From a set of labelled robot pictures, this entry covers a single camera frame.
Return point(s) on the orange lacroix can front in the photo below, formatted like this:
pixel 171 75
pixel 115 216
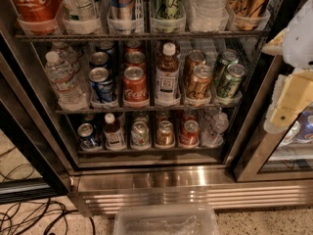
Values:
pixel 199 83

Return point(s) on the green lacroix can rear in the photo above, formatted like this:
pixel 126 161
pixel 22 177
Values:
pixel 224 59

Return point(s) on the orange can bottom shelf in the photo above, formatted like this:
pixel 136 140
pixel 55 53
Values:
pixel 165 133

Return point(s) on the blue can bottom shelf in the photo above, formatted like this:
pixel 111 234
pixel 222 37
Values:
pixel 89 138

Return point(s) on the blue pepsi can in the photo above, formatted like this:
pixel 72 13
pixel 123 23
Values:
pixel 102 84
pixel 99 60

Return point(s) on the white green can bottom shelf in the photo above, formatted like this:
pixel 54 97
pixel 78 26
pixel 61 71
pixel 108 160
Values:
pixel 140 134

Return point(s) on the green lacroix can top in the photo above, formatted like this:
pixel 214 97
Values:
pixel 167 9

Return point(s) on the red coca-cola can front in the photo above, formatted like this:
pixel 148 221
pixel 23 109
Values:
pixel 135 85

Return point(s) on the large coca-cola bottle top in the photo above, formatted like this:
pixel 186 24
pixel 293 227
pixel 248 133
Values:
pixel 38 17

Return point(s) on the blue pepsi can front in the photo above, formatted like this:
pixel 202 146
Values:
pixel 102 84

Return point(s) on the sprite bottle top shelf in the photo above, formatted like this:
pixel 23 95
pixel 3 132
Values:
pixel 80 10

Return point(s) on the orange lacroix can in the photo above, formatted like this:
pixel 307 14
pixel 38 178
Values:
pixel 199 83
pixel 194 58

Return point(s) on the red can bottom shelf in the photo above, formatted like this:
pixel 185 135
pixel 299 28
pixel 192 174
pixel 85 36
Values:
pixel 189 132

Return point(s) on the stainless fridge base grille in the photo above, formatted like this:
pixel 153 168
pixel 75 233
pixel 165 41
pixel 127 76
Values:
pixel 105 192

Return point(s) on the green lacroix can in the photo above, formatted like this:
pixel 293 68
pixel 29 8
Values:
pixel 231 81
pixel 167 9
pixel 224 59

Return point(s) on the water bottle shelf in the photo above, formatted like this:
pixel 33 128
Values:
pixel 71 96
pixel 213 134
pixel 207 15

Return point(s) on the tea bottle shelf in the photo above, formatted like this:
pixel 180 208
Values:
pixel 113 132
pixel 167 74

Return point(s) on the orange lacroix can rear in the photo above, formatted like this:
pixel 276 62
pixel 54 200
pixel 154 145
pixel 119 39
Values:
pixel 194 58

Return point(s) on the red coca-cola can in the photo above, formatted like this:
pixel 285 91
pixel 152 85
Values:
pixel 136 59
pixel 135 85

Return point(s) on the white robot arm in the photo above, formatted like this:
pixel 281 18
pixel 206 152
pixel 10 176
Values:
pixel 298 43

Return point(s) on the green lacroix can front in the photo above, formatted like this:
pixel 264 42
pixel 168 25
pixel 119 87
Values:
pixel 231 81

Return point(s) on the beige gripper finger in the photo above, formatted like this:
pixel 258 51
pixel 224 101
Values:
pixel 275 46
pixel 297 94

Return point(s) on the red bull can top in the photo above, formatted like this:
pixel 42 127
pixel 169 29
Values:
pixel 123 9

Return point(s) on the clear plastic bin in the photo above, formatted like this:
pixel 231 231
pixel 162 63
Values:
pixel 172 219

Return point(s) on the tea bottle middle shelf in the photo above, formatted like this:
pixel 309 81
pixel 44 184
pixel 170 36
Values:
pixel 167 74

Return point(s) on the water bottle top shelf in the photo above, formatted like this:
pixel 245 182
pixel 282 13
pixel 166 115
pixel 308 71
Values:
pixel 207 15

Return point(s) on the right glass fridge door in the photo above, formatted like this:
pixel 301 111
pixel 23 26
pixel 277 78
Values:
pixel 253 153

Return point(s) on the water bottle middle shelf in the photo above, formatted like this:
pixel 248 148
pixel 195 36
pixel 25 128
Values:
pixel 71 96

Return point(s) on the water bottle bottom shelf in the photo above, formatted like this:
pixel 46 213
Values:
pixel 213 134

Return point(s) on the tea bottle bottom shelf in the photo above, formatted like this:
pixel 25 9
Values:
pixel 113 132

